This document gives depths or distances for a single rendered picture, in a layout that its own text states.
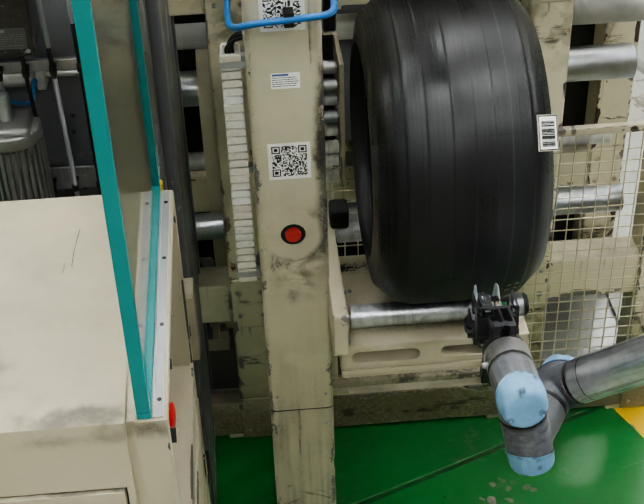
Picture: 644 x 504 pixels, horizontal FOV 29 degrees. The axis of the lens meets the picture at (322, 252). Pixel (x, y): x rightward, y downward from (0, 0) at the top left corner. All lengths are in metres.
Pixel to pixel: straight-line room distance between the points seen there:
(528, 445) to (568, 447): 1.43
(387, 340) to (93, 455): 0.84
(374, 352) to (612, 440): 1.19
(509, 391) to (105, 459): 0.62
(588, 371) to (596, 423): 1.47
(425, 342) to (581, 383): 0.42
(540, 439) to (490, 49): 0.64
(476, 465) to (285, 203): 1.29
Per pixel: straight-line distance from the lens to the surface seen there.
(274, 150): 2.21
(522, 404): 1.93
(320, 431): 2.64
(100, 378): 1.73
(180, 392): 2.24
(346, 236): 2.58
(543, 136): 2.10
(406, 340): 2.37
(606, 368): 2.02
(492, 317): 2.09
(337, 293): 2.35
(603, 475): 3.37
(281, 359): 2.50
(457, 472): 3.33
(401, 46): 2.11
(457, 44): 2.11
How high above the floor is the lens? 2.39
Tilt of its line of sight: 36 degrees down
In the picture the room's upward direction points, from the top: 2 degrees counter-clockwise
